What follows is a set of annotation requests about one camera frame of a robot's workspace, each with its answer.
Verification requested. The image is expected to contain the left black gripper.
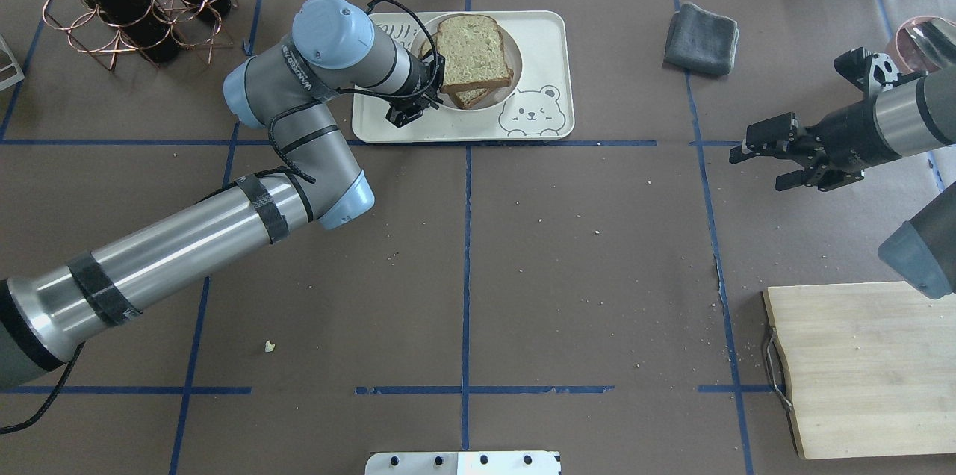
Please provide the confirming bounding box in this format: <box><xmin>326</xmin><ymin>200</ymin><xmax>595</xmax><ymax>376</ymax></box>
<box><xmin>385</xmin><ymin>49</ymin><xmax>445</xmax><ymax>128</ymax></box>

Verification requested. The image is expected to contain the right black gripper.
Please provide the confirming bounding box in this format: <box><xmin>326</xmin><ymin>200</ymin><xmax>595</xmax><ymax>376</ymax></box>
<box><xmin>728</xmin><ymin>101</ymin><xmax>889</xmax><ymax>192</ymax></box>

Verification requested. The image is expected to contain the bread slice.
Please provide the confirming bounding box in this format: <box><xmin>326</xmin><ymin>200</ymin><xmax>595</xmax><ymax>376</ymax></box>
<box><xmin>434</xmin><ymin>13</ymin><xmax>513</xmax><ymax>94</ymax></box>
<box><xmin>432</xmin><ymin>33</ymin><xmax>513</xmax><ymax>110</ymax></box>

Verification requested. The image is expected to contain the white round plate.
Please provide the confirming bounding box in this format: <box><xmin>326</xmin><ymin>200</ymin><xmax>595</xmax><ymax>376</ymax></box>
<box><xmin>409</xmin><ymin>13</ymin><xmax>523</xmax><ymax>114</ymax></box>

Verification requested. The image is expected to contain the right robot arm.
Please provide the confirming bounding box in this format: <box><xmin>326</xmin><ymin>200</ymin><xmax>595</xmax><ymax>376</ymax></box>
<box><xmin>728</xmin><ymin>67</ymin><xmax>955</xmax><ymax>300</ymax></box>

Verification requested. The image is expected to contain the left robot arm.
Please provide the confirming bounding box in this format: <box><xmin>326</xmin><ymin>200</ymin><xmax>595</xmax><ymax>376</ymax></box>
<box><xmin>1</xmin><ymin>0</ymin><xmax>444</xmax><ymax>389</ymax></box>

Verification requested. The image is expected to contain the cream bear tray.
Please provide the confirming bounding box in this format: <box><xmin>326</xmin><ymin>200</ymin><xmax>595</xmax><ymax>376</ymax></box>
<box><xmin>351</xmin><ymin>10</ymin><xmax>576</xmax><ymax>143</ymax></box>

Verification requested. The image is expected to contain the grey folded cloth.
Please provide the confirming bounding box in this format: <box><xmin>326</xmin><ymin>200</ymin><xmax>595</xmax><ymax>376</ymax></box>
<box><xmin>663</xmin><ymin>1</ymin><xmax>739</xmax><ymax>76</ymax></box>

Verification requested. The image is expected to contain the pink bowl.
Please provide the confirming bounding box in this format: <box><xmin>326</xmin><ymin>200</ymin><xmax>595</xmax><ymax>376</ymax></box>
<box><xmin>887</xmin><ymin>16</ymin><xmax>955</xmax><ymax>73</ymax></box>

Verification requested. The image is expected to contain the metal scoop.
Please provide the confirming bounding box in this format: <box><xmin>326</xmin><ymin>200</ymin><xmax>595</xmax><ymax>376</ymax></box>
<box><xmin>904</xmin><ymin>18</ymin><xmax>955</xmax><ymax>71</ymax></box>

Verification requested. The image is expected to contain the wooden cutting board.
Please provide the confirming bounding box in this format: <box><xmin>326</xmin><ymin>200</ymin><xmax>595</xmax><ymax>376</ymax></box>
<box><xmin>763</xmin><ymin>282</ymin><xmax>955</xmax><ymax>460</ymax></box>

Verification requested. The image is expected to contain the copper wire bottle rack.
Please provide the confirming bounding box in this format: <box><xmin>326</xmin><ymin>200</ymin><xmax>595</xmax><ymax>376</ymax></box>
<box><xmin>42</xmin><ymin>0</ymin><xmax>240</xmax><ymax>72</ymax></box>

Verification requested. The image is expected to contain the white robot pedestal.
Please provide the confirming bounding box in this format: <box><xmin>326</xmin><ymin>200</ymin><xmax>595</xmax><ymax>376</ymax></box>
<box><xmin>364</xmin><ymin>450</ymin><xmax>562</xmax><ymax>474</ymax></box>

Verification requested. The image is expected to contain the white wire cup rack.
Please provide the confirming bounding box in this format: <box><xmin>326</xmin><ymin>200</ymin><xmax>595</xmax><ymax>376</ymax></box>
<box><xmin>0</xmin><ymin>36</ymin><xmax>25</xmax><ymax>91</ymax></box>

